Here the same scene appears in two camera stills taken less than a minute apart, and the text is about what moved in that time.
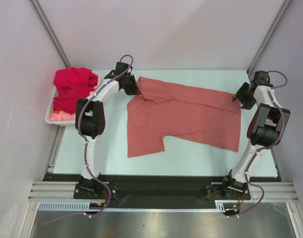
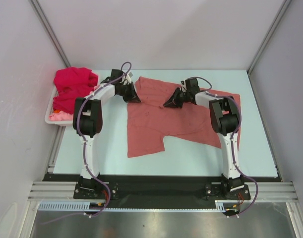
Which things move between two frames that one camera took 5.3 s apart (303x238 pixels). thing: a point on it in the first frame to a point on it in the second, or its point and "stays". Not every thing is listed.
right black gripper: [239, 94] to [174, 101]
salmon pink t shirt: [163, 109] stays
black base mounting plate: [229, 191] stays
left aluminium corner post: [43, 21] stays
